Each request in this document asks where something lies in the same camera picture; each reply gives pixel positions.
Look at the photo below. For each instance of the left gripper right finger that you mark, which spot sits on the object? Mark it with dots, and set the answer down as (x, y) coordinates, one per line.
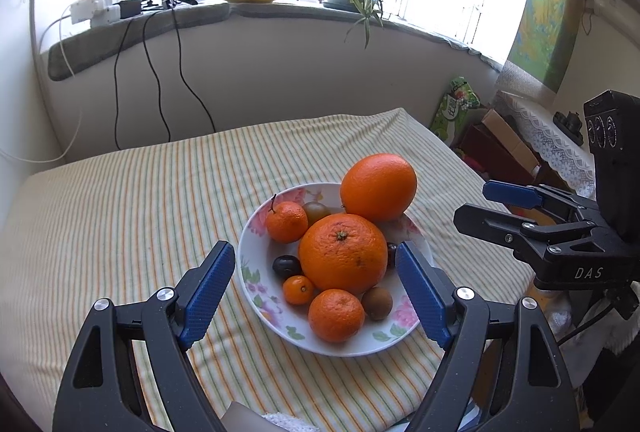
(530, 388)

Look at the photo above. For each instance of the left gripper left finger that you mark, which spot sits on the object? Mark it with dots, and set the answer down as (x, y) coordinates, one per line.
(101, 389)

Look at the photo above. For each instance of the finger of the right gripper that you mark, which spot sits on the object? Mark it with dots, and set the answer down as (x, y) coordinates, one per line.
(520, 195)
(510, 231)

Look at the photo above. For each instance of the brown kiwi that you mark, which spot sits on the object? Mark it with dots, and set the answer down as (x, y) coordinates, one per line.
(377, 303)
(391, 255)

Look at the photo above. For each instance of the large navel orange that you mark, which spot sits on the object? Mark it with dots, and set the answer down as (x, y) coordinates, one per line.
(379, 187)

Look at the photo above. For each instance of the medium mandarin orange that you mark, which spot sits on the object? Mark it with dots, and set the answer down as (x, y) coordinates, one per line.
(336, 315)

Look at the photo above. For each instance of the tiny orange kumquat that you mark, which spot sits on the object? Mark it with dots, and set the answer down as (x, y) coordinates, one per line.
(298, 290)

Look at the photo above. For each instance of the green-brown plum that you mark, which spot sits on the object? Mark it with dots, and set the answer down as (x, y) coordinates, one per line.
(315, 211)

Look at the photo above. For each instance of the dark purple plum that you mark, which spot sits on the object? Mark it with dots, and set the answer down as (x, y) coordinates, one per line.
(287, 266)

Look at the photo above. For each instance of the stemmed mandarin orange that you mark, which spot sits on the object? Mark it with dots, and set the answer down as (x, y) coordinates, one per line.
(286, 221)

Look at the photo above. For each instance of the white lace cloth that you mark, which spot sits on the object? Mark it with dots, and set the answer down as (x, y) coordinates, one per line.
(534, 122)

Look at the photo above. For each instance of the brown cardboard box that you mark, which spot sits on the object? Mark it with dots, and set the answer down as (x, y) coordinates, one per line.
(510, 141)

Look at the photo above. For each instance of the green snack bag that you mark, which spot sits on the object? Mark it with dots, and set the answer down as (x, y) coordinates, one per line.
(454, 109)

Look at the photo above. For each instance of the striped cloth cover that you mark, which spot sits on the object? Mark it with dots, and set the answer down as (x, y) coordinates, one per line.
(125, 224)

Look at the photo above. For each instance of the large orange in bowl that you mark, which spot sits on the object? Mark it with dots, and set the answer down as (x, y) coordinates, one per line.
(343, 251)

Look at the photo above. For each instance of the white floral bowl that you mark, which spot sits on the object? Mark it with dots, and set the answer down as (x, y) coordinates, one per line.
(263, 288)

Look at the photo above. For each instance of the grey windowsill mat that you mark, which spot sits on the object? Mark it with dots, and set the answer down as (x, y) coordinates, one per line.
(237, 40)

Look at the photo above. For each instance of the white power strip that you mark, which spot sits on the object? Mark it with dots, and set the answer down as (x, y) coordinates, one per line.
(97, 12)

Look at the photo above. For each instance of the black power adapter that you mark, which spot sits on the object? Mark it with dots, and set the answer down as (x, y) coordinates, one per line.
(129, 8)

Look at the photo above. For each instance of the colourful wall painting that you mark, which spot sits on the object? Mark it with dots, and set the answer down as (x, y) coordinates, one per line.
(546, 38)

